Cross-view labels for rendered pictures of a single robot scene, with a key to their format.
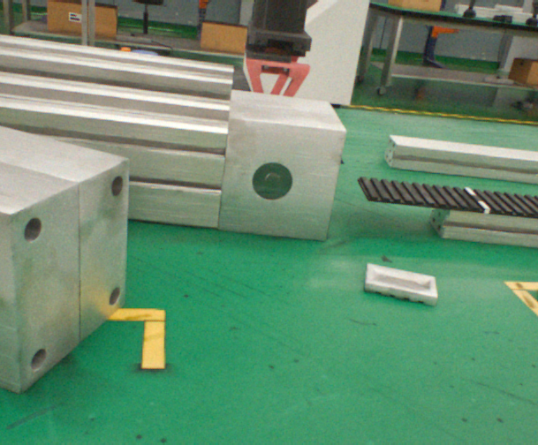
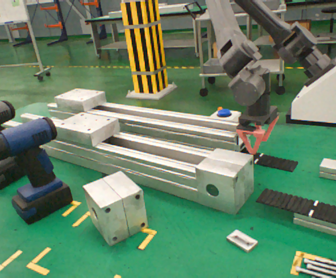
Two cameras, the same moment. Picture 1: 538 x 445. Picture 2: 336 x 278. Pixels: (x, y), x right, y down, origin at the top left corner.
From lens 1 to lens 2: 44 cm
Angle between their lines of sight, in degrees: 41
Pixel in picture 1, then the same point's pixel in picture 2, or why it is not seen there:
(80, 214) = (124, 205)
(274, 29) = (251, 115)
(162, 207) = (181, 192)
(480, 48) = not seen: outside the picture
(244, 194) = (204, 193)
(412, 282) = (244, 241)
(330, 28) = (333, 85)
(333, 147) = (230, 182)
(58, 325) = (120, 231)
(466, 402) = not seen: outside the picture
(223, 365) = (157, 253)
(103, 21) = not seen: hidden behind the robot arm
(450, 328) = (243, 263)
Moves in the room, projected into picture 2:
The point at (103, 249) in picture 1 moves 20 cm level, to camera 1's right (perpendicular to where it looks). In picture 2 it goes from (134, 212) to (219, 255)
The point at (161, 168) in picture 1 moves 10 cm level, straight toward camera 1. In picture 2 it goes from (178, 180) to (156, 205)
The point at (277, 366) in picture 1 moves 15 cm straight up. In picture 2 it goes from (171, 258) to (161, 190)
